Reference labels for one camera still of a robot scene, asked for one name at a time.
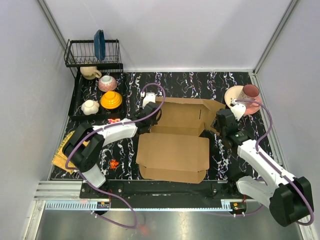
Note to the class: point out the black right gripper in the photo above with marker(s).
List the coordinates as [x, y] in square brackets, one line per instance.
[215, 125]

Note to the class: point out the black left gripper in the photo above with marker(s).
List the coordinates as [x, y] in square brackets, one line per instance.
[154, 122]

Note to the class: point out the pink butterfly toy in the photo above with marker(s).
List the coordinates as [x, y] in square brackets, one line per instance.
[113, 120]

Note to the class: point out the brown cardboard box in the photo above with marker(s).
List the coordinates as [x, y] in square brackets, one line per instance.
[174, 150]

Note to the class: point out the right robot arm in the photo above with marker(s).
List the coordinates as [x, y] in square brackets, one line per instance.
[288, 198]

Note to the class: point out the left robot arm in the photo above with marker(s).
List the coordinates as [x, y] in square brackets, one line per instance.
[85, 144]

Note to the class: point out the cream pink floral plate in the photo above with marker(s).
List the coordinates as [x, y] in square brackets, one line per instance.
[233, 93]

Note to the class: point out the pink patterned mug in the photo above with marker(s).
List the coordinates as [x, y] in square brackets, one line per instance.
[249, 92]

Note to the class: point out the yellow ribbed bowl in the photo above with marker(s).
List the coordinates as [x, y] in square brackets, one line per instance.
[111, 100]

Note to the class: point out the orange red small toy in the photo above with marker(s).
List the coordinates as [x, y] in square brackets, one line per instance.
[113, 164]

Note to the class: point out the pink patterned bowl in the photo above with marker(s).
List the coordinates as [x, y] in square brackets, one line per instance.
[107, 83]

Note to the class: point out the black dish rack tray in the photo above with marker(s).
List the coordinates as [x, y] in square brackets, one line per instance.
[81, 53]

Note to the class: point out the white flower-shaped bowl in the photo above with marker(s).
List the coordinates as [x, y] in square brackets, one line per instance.
[90, 107]

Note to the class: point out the cream ceramic mug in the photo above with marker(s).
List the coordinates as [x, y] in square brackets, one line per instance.
[90, 72]

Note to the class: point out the blue plate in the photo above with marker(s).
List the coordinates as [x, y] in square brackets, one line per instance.
[99, 45]

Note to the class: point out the yellow bamboo mat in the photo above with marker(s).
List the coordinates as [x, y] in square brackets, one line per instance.
[59, 159]

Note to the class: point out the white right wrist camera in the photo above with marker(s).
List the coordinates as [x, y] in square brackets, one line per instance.
[238, 108]

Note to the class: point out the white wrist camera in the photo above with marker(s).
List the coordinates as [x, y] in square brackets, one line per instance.
[238, 108]
[147, 97]

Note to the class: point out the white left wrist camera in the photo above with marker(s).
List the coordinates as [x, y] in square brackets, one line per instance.
[147, 97]

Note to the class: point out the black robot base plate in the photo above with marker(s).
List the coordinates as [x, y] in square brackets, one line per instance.
[164, 196]

